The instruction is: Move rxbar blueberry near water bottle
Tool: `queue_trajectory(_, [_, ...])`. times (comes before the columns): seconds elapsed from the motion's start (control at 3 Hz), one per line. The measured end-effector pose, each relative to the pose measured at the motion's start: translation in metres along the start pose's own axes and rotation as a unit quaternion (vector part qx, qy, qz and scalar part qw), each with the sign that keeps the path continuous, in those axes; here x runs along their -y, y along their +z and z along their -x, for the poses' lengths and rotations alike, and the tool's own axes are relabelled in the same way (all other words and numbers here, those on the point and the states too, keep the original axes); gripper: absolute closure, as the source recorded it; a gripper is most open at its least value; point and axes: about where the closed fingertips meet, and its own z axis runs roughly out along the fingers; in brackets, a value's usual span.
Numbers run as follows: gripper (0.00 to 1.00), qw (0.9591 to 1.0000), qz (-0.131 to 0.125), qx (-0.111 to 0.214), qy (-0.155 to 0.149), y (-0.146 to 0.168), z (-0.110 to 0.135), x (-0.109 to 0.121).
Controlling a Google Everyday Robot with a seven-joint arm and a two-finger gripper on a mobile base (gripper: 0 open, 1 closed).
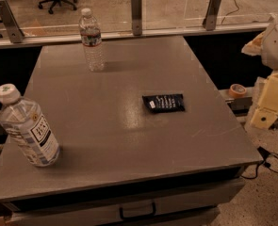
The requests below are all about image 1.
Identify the middle metal glass bracket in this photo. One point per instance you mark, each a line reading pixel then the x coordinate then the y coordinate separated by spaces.
pixel 136 13

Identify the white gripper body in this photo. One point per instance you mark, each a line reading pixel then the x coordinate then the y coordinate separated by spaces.
pixel 268 93

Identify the white labelled drink bottle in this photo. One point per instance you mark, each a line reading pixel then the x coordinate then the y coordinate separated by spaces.
pixel 25 123

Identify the orange tape roll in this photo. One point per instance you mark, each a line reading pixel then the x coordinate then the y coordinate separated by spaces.
pixel 237 91

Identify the metal glass bracket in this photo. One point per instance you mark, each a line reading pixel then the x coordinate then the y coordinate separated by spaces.
pixel 136 13
pixel 211 15
pixel 14 31

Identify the dark blue rxbar wrapper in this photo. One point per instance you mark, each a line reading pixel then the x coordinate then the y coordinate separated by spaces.
pixel 164 103

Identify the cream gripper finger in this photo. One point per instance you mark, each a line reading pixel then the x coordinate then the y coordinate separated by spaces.
pixel 253 47
pixel 263 118

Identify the right metal glass bracket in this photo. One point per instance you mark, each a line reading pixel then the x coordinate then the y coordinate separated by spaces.
pixel 211 15

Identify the metal glass base rail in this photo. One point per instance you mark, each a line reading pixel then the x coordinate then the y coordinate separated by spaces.
pixel 149 33

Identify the grey table drawer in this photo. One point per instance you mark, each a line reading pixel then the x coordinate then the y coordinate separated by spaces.
pixel 188 206

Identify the metal side rail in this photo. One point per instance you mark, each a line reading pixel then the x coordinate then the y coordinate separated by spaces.
pixel 240 106

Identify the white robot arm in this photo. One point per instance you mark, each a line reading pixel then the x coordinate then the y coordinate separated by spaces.
pixel 266 46

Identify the black drawer handle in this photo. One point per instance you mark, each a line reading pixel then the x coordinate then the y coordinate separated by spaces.
pixel 137 212

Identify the clear plastic water bottle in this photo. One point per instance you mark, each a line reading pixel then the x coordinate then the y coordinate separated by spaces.
pixel 91 39

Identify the left metal glass bracket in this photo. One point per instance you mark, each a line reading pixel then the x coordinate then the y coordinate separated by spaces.
pixel 14 31

